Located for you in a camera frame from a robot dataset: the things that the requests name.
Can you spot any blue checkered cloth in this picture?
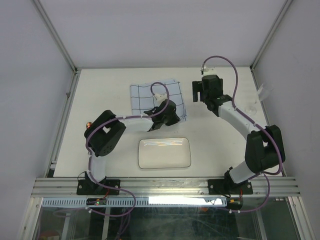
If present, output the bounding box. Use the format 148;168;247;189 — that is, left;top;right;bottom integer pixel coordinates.
129;78;187;122

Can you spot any white rectangular plate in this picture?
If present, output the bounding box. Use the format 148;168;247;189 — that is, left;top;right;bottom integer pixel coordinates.
138;137;192;170

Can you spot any spoon with blue handle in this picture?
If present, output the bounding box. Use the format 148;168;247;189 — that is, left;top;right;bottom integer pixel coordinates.
86;122;92;129

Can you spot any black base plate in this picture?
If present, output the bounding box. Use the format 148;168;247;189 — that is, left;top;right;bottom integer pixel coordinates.
207;178;253;198
76;179;121;196

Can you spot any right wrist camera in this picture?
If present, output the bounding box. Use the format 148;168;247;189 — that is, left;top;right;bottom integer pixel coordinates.
200;65;217;76

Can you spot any left aluminium frame post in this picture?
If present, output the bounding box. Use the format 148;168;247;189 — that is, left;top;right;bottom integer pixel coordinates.
32;0;78;73

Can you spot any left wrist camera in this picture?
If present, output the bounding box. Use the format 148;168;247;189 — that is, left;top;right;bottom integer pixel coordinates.
153;93;168;103

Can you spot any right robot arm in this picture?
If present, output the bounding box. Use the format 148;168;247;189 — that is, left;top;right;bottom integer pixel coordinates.
192;74;286;194

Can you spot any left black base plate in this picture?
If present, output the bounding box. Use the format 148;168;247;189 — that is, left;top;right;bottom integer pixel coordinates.
76;179;121;196

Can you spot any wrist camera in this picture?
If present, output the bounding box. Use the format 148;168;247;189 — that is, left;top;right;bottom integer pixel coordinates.
200;65;217;76
153;93;168;103

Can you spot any white slotted cable duct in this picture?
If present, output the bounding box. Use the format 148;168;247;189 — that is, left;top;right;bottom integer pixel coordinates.
42;196;227;208

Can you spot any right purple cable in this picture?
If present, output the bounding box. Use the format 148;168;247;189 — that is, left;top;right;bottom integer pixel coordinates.
201;55;282;214

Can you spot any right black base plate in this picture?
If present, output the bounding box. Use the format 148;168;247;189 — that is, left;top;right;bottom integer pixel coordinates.
207;178;253;198

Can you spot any aluminium frame post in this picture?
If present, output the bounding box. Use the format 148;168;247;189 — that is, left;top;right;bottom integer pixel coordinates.
32;0;78;73
250;0;294;72

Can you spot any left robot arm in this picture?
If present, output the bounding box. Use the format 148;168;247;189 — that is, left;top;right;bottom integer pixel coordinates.
84;99;180;195

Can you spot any right aluminium frame post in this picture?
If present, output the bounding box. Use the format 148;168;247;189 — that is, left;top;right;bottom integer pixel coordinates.
250;0;294;72

